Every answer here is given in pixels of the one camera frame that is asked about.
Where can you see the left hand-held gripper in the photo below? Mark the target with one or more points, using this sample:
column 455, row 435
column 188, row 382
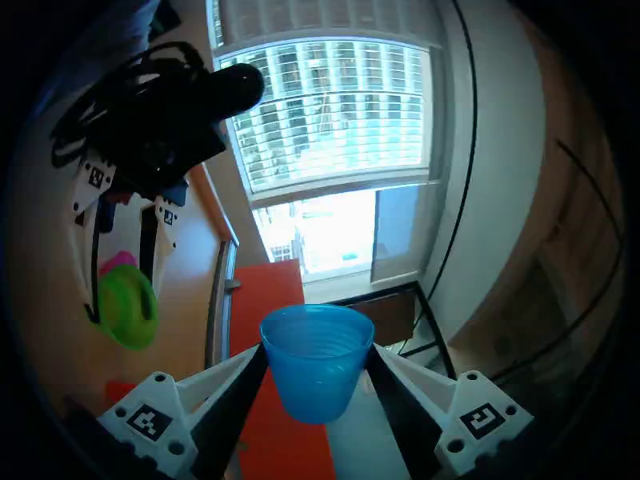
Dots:
column 165, row 125

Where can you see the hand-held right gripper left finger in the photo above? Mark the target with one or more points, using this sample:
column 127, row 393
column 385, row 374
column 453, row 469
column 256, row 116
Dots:
column 197, row 400

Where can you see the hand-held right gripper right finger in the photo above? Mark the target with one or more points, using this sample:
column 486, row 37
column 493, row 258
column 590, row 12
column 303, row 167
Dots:
column 430, row 395

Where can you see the blue plastic cup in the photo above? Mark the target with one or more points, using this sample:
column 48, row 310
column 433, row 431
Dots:
column 316, row 370

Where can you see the person's left forearm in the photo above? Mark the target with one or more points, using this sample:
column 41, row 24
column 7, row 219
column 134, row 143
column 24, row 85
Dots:
column 137, row 25

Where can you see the pink plastic cup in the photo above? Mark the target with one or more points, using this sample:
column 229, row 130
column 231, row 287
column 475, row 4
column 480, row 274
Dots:
column 119, row 261

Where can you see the orange plastic cup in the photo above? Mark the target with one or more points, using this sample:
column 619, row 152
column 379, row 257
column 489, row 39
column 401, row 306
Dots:
column 121, row 390

